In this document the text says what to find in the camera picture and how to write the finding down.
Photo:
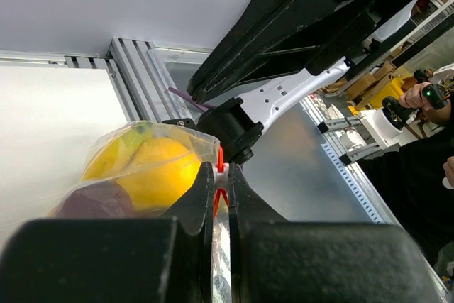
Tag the operator hand with controller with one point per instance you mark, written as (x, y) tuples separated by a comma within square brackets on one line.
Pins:
[(414, 99)]

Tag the aluminium mounting rail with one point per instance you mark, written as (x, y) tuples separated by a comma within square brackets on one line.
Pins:
[(149, 78)]

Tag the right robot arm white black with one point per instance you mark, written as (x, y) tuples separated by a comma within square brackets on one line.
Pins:
[(239, 122)]

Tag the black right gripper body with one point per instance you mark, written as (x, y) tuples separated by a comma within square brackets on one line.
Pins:
[(372, 5)]

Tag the clear zip bag orange zipper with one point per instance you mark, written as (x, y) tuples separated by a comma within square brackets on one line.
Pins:
[(208, 150)]

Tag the yellow lemon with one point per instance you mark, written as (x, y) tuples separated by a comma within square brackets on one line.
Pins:
[(161, 171)]

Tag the yellow banana bunch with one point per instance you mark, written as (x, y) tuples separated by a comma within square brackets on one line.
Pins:
[(136, 133)]

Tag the black teleoperation controller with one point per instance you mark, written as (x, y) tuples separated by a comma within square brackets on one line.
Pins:
[(429, 97)]

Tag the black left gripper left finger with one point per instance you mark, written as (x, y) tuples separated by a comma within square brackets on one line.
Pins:
[(163, 259)]

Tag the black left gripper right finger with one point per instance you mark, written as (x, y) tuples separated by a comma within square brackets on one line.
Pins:
[(276, 260)]

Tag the dark red round fruit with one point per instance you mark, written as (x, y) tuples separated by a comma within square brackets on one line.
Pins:
[(100, 200)]

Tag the white slotted cable duct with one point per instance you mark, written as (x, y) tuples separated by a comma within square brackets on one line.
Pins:
[(362, 189)]

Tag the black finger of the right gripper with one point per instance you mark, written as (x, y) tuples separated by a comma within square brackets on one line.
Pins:
[(282, 44), (275, 38)]

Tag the operator in black clothing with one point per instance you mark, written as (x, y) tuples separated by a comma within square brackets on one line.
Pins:
[(410, 182)]

